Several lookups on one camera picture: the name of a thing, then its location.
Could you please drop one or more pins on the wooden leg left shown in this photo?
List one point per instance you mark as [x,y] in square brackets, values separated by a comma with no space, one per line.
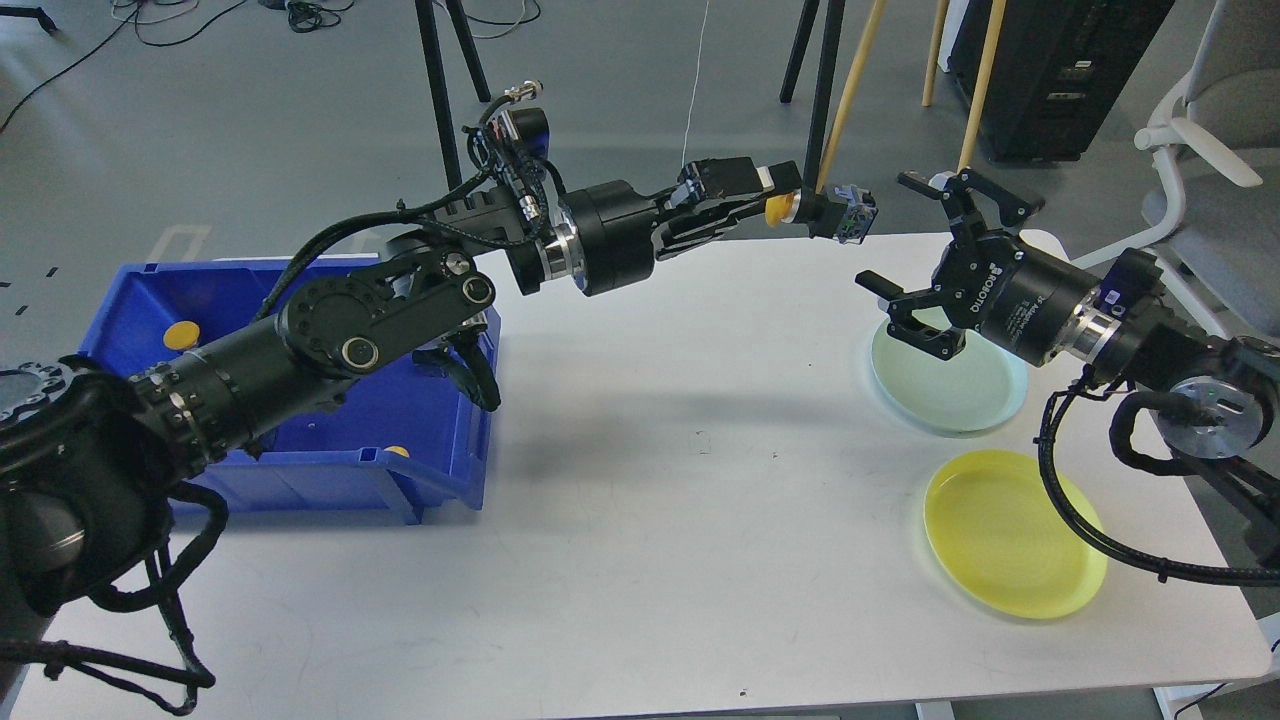
[851,87]

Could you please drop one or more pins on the black stand legs right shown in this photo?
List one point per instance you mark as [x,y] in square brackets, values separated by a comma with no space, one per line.
[829,42]

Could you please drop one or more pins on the wooden leg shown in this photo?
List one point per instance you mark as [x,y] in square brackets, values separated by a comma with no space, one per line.
[851,87]
[994,26]

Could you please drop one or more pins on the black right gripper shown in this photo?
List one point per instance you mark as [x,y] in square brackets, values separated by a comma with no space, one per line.
[1016,296]

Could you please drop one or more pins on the yellow button at bin left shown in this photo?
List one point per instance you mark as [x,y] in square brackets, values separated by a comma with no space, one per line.
[182,336]

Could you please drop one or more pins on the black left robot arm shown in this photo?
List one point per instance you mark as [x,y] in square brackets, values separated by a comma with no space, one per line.
[103,520]

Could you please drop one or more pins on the white office chair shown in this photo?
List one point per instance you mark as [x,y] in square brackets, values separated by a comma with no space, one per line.
[1212,219]

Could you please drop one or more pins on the wooden leg right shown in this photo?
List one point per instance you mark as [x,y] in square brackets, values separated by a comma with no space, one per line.
[994,26]

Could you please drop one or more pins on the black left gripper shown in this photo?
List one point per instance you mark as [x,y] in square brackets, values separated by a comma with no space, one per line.
[614,224]

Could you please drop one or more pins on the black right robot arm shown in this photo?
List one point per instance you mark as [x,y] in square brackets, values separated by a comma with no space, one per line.
[1190,403]

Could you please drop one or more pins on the yellow push button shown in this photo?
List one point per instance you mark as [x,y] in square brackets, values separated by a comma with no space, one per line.
[844,215]

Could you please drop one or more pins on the blue plastic bin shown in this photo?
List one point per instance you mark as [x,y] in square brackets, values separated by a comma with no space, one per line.
[314,462]

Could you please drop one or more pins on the yellow plate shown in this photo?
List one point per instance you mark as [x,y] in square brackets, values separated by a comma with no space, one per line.
[992,527]

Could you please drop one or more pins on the light green plate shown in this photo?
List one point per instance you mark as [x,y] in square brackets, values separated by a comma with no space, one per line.
[978,390]

